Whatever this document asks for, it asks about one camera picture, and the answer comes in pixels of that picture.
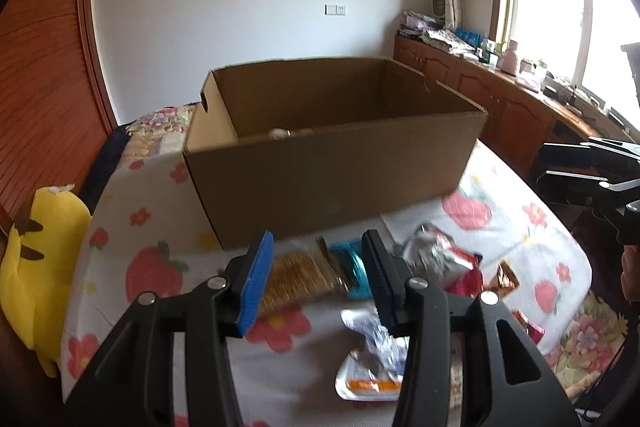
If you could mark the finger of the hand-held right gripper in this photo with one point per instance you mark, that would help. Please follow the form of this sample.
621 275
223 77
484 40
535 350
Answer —
575 154
570 189

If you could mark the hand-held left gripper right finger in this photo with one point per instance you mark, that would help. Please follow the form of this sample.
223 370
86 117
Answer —
378 279

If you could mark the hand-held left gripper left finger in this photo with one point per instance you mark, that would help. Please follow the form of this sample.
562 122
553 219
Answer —
255 287

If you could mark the teal foil snack packet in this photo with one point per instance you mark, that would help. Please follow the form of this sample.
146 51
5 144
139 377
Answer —
352 264

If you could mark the clear cracker packet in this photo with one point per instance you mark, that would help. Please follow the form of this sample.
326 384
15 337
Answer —
300 277

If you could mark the crinkled silver snack packet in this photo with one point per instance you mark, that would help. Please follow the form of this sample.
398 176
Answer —
430 252

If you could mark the white orange snack packet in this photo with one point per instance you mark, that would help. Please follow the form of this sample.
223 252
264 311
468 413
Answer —
372 357

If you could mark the brown orange snack packet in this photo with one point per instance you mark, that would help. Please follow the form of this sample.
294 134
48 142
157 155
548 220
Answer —
502 279

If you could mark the brown cardboard box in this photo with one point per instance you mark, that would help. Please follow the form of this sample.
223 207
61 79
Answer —
325 177

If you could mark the beige snack packet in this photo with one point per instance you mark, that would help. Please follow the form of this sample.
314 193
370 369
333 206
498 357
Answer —
456 372

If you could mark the small red snack packet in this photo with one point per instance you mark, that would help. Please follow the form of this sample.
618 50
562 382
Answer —
527 327

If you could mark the person's right hand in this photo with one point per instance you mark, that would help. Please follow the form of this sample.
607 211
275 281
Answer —
631 272

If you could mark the long wooden cabinet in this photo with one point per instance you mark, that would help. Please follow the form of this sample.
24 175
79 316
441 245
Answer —
500 102

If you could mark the pink bottle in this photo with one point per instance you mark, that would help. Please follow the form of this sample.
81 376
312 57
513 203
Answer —
510 59

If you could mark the white strawberry print blanket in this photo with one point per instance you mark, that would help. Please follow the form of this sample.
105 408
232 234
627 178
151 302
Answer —
150 187

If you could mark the white packet inside box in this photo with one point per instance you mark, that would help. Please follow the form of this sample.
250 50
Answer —
280 134

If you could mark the blue box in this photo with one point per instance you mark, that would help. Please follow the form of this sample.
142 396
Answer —
469 36

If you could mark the folded floral cloth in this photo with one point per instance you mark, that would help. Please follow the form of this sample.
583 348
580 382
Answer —
447 41

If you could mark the floral patchwork quilt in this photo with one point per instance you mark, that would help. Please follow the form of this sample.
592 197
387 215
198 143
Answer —
155 127

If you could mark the dark blue cloth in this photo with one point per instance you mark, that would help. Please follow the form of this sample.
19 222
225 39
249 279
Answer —
102 162

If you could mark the small grey fan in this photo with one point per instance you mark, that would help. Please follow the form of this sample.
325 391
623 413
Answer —
439 6

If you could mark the stack of flat boxes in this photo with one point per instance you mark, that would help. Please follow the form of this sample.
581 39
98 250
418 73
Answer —
417 24

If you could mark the yellow plush toy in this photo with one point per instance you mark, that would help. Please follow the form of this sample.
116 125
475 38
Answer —
40 267

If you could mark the brown wooden headboard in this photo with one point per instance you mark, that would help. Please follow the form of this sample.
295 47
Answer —
45 82

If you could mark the white wall socket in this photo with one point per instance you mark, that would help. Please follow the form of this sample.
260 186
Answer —
335 10

